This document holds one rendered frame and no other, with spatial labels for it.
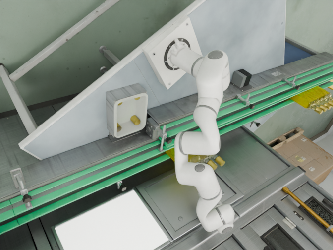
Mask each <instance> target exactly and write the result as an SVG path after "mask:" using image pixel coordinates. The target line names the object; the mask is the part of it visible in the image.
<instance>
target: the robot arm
mask: <svg viewBox="0 0 333 250"><path fill-rule="evenodd" d="M167 63H168V65H169V66H171V67H173V68H180V69H182V70H183V71H185V72H186V73H188V74H190V75H191V76H193V77H194V78H196V86H197V91H198V103H197V105H196V108H195V110H194V113H193V118H194V121H195V122H196V124H197V125H198V127H199V128H200V129H201V131H202V132H200V131H196V132H189V131H182V132H180V133H178V134H177V136H176V138H175V142H174V151H175V173H176V178H177V180H178V182H179V183H180V184H182V185H190V186H195V187H196V189H197V191H198V195H199V197H200V198H199V200H198V203H197V207H196V213H197V216H198V218H199V220H200V223H201V225H202V226H203V228H204V229H205V230H206V231H208V232H211V231H214V230H216V229H217V231H218V232H219V233H221V234H224V233H227V232H229V231H230V230H231V229H232V228H233V226H234V224H233V220H234V215H235V213H234V210H233V208H232V207H231V206H230V205H229V204H227V203H225V204H222V203H221V201H220V199H221V197H222V189H221V187H220V185H219V182H218V180H217V177H216V175H215V172H214V170H213V168H212V167H211V166H210V165H208V164H205V163H193V162H188V154H192V155H214V154H217V153H218V152H219V150H220V148H221V139H220V134H219V130H218V126H217V122H216V118H217V114H218V111H219V108H220V105H221V102H222V99H223V91H225V90H226V89H227V88H228V86H229V83H230V72H229V61H228V56H227V54H226V53H225V52H224V51H222V50H213V51H210V52H209V53H207V54H206V55H205V57H203V56H202V55H200V54H198V53H196V52H194V51H192V50H190V49H189V48H188V45H187V44H186V43H185V42H180V41H179V40H178V39H175V44H173V45H172V47H171V48H170V50H169V52H168V54H167Z"/></svg>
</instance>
